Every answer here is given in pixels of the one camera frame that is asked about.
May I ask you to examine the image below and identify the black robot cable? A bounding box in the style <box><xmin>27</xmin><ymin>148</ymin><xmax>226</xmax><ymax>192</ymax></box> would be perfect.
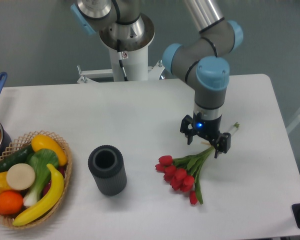
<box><xmin>116</xmin><ymin>39</ymin><xmax>129</xmax><ymax>82</ymax></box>

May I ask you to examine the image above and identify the woven wicker basket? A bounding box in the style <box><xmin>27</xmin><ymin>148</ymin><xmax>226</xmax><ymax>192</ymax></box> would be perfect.
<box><xmin>0</xmin><ymin>130</ymin><xmax>73</xmax><ymax>230</ymax></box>

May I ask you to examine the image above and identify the green bok choy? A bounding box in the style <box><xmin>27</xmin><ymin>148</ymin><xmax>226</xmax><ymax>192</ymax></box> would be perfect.
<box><xmin>23</xmin><ymin>148</ymin><xmax>59</xmax><ymax>208</ymax></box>

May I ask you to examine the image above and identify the orange fruit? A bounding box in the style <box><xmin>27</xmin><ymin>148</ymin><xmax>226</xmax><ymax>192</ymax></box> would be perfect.
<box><xmin>0</xmin><ymin>190</ymin><xmax>23</xmax><ymax>215</ymax></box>

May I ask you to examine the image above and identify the yellow squash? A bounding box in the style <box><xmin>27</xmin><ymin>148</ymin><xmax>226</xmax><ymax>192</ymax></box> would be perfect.
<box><xmin>31</xmin><ymin>134</ymin><xmax>68</xmax><ymax>166</ymax></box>

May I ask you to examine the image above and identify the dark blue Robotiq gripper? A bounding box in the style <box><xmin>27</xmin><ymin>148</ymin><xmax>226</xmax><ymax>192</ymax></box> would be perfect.
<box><xmin>180</xmin><ymin>103</ymin><xmax>232</xmax><ymax>159</ymax></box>

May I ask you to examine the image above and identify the yellow banana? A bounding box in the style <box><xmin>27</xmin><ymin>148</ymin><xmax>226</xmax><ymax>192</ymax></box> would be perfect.
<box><xmin>12</xmin><ymin>163</ymin><xmax>65</xmax><ymax>227</ymax></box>

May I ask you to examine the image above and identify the red fruit in basket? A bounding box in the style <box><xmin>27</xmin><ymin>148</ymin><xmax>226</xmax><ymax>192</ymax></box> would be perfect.
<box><xmin>41</xmin><ymin>166</ymin><xmax>66</xmax><ymax>197</ymax></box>

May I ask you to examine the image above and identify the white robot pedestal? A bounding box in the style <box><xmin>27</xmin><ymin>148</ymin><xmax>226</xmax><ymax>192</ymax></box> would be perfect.
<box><xmin>77</xmin><ymin>46</ymin><xmax>167</xmax><ymax>84</ymax></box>

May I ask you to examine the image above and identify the red tulip bouquet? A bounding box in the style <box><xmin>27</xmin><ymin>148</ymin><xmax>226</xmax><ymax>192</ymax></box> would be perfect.
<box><xmin>155</xmin><ymin>146</ymin><xmax>215</xmax><ymax>205</ymax></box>

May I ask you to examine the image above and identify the dark grey ribbed vase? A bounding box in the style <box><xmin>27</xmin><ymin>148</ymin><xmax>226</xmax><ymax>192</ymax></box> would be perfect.
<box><xmin>88</xmin><ymin>145</ymin><xmax>127</xmax><ymax>196</ymax></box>

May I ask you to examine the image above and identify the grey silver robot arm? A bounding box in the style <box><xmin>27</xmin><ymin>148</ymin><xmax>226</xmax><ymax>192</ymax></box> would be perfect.
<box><xmin>70</xmin><ymin>0</ymin><xmax>244</xmax><ymax>155</ymax></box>

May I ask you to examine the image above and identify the beige round slice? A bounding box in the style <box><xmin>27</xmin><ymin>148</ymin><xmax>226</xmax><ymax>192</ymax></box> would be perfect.
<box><xmin>6</xmin><ymin>163</ymin><xmax>36</xmax><ymax>191</ymax></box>

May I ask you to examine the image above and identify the green cucumber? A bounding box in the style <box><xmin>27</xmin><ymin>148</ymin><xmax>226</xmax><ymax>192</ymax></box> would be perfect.
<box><xmin>0</xmin><ymin>145</ymin><xmax>34</xmax><ymax>173</ymax></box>

